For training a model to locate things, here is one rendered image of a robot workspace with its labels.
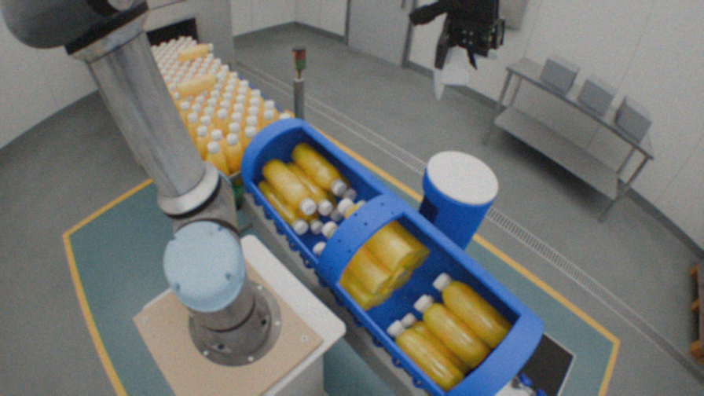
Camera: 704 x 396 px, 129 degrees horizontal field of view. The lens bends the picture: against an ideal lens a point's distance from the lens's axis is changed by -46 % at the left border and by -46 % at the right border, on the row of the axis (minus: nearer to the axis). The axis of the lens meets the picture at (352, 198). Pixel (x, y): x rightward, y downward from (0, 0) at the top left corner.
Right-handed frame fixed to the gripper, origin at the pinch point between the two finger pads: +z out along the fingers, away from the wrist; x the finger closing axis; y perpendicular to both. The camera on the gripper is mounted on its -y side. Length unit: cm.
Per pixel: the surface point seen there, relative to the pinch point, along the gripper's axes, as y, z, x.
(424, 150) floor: -103, 170, 142
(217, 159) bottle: -68, 31, -31
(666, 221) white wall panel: 178, 227, 292
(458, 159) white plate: -15, 54, 36
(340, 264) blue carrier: -5.9, 29.0, -31.4
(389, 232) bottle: -2.7, 28.3, -19.1
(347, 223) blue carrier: -9.4, 24.5, -24.6
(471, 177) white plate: -6, 54, 30
